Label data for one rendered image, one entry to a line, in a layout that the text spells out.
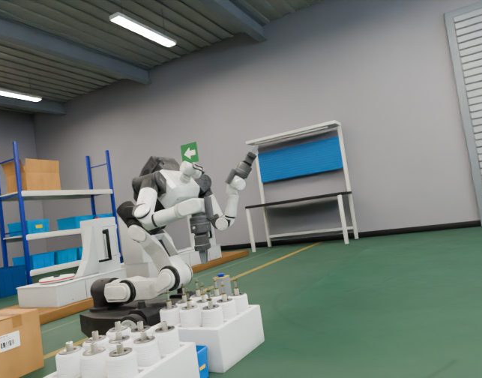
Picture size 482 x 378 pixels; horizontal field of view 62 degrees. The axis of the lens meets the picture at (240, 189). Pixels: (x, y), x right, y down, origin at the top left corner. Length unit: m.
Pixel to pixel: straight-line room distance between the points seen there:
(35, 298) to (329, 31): 5.79
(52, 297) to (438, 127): 5.47
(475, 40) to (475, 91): 0.70
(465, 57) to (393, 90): 1.03
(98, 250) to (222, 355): 2.70
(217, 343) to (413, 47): 5.86
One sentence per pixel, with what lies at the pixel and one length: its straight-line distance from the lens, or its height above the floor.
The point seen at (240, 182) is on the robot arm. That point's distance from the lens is 2.38.
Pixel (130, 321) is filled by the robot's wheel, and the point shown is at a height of 0.17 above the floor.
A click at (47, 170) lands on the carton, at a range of 7.26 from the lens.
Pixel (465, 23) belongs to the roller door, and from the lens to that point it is 6.87.
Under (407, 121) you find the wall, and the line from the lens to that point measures 6.71.
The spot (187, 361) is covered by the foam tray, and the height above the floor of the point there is 0.13.
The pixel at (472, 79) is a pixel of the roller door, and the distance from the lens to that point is 6.66.
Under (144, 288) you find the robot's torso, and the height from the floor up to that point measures 0.29.
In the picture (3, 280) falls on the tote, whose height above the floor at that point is 0.21.
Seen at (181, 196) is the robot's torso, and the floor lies 0.78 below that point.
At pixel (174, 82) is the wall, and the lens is 8.66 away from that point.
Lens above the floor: 0.64
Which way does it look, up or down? 4 degrees up
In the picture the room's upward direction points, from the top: 8 degrees counter-clockwise
